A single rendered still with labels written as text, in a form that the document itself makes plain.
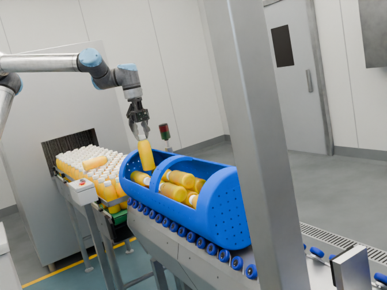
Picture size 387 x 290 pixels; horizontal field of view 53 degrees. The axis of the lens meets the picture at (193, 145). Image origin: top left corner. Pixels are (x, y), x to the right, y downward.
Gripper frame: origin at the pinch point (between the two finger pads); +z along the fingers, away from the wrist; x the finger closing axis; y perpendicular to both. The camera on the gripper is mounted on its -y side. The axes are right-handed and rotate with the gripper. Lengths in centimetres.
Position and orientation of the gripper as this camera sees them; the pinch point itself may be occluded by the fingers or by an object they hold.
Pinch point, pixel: (141, 137)
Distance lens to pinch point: 196.6
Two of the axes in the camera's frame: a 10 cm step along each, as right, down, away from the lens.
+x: 8.5, -2.7, 4.6
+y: 5.0, 0.8, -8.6
